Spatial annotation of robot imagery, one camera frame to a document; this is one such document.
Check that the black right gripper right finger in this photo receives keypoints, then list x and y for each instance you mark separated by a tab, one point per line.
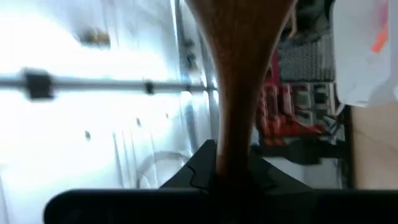
273	177

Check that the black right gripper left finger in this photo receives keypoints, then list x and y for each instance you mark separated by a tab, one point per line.
199	168

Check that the red background equipment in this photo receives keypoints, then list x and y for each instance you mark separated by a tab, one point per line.
280	124

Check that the white plastic bin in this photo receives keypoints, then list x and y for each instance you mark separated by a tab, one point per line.
357	62

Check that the black aluminium table frame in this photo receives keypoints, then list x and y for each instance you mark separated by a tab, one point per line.
348	146

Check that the dark brown wooden spoon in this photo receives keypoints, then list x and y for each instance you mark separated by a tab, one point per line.
239	62

